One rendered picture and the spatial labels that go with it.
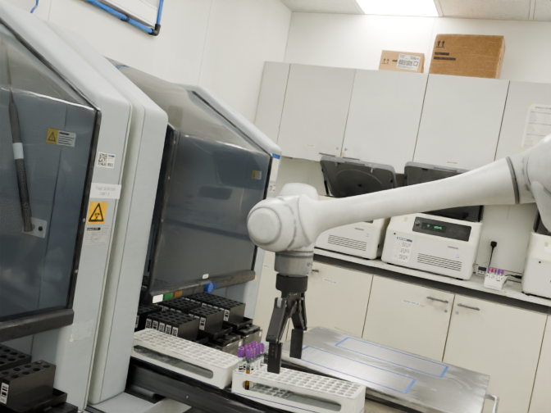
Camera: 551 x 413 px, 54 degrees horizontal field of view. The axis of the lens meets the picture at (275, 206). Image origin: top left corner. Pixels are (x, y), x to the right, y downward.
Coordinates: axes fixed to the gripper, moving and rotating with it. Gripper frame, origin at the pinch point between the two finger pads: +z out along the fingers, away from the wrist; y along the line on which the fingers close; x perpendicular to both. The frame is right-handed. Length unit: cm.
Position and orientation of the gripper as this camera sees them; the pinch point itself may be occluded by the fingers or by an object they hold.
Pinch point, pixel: (285, 360)
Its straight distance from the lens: 132.0
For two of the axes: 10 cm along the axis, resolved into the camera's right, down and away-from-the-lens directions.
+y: 3.9, 0.2, 9.2
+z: -0.8, 10.0, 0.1
